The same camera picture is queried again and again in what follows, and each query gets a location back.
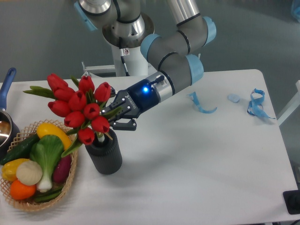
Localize green bok choy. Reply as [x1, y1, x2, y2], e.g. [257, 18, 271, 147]
[30, 135, 64, 193]

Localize crumpled blue ribbon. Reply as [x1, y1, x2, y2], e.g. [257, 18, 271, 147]
[247, 88, 275, 120]

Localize yellow squash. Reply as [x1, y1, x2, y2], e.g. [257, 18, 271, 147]
[37, 122, 72, 150]

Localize orange fruit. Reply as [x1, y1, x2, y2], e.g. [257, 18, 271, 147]
[10, 180, 36, 200]

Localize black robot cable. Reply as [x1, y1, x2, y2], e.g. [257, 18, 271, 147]
[118, 37, 130, 77]

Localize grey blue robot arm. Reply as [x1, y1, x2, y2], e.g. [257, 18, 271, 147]
[74, 0, 216, 130]

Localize white frame at right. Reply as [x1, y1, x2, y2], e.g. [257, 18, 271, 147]
[277, 80, 300, 126]

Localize red tulip bouquet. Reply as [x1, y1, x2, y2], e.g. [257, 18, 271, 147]
[25, 74, 121, 157]

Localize dark grey ribbed vase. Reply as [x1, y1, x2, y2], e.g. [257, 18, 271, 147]
[85, 129, 122, 175]

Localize woven wicker basket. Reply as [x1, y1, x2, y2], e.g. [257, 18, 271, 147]
[0, 121, 78, 212]

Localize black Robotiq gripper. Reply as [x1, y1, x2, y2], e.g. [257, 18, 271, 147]
[103, 79, 159, 131]

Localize green bean pods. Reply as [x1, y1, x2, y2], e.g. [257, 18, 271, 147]
[33, 186, 63, 203]

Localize purple sweet potato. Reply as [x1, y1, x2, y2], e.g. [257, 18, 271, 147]
[52, 155, 71, 183]

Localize dark green cucumber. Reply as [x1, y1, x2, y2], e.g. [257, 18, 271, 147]
[0, 134, 40, 165]

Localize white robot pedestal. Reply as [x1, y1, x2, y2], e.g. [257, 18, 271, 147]
[82, 45, 157, 77]

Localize blue object top corner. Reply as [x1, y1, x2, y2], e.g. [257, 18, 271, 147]
[291, 0, 300, 18]

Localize small pale blue cap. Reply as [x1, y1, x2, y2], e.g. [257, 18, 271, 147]
[227, 94, 240, 103]

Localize yellow bell pepper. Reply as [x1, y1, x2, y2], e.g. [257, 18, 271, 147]
[1, 158, 29, 181]

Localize blue handled saucepan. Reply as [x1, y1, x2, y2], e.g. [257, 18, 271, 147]
[0, 67, 20, 159]

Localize black device at edge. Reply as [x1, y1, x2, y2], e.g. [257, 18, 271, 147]
[283, 190, 300, 215]

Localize curled blue tape strip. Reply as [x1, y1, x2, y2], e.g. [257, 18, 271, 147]
[188, 92, 217, 114]

